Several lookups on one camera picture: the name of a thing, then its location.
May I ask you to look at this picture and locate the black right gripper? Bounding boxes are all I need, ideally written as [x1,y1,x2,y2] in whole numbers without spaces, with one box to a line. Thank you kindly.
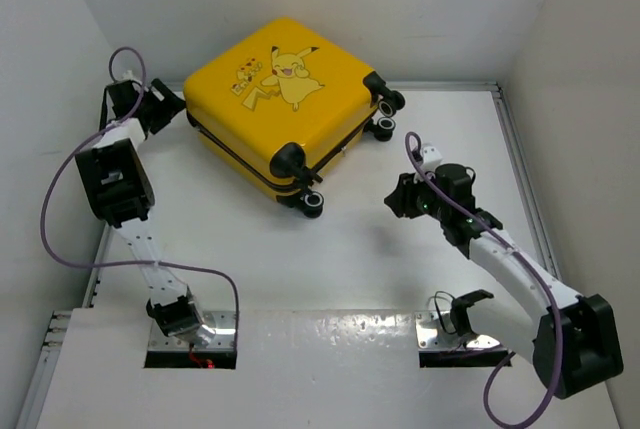
[384,168,448,222]

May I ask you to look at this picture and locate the yellow suitcase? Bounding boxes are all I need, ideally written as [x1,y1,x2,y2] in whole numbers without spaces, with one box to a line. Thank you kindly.
[183,17,405,218]

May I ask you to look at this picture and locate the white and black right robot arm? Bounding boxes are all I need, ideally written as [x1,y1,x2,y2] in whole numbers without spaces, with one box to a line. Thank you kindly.
[384,134,624,399]

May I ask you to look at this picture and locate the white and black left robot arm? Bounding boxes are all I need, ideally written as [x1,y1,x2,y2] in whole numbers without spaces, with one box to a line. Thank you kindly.
[75,79,216,348]

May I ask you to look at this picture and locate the white front platform board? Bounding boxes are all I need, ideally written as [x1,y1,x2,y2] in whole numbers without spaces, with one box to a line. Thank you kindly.
[39,308,544,428]

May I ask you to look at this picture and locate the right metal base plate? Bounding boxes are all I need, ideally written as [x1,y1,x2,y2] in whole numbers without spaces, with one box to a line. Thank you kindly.
[414,310,503,353]

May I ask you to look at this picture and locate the metal base plate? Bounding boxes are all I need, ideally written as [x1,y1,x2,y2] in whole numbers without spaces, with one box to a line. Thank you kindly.
[414,310,503,353]
[147,310,236,353]

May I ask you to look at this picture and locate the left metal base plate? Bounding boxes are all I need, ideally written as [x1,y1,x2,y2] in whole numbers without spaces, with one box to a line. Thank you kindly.
[147,310,236,353]

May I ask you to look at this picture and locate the aluminium frame rail left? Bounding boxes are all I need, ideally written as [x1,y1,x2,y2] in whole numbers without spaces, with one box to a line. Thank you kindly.
[15,226,111,429]

